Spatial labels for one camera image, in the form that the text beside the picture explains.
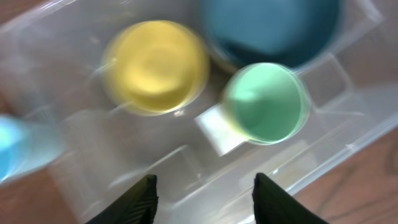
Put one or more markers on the green plastic cup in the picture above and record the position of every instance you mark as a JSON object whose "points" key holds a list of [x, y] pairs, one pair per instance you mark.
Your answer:
{"points": [[267, 103]]}

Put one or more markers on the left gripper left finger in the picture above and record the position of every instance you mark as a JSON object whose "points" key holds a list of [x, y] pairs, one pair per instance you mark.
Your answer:
{"points": [[138, 205]]}

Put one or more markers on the yellow small bowl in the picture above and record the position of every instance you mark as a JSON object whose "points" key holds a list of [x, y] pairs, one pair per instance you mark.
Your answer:
{"points": [[155, 67]]}

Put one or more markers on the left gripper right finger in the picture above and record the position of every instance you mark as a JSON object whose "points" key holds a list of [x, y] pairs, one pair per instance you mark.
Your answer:
{"points": [[273, 205]]}

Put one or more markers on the clear plastic storage container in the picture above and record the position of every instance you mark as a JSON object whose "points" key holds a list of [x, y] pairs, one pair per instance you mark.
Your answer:
{"points": [[51, 73]]}

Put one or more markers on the blue plastic cup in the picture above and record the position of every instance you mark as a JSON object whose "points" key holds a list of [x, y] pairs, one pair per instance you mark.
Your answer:
{"points": [[27, 147]]}

